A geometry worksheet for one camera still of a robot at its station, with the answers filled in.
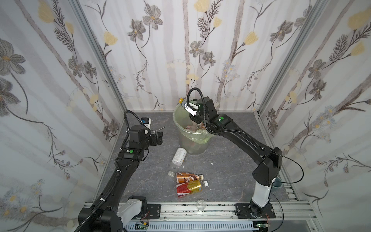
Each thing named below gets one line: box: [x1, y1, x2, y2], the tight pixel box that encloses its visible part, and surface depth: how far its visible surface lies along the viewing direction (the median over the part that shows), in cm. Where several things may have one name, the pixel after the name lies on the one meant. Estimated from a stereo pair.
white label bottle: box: [167, 146, 187, 178], surface depth 90 cm
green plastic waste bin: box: [173, 104, 215, 156], surface depth 80 cm
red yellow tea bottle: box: [175, 179, 209, 198], surface depth 78 cm
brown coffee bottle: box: [175, 171, 205, 184], surface depth 83 cm
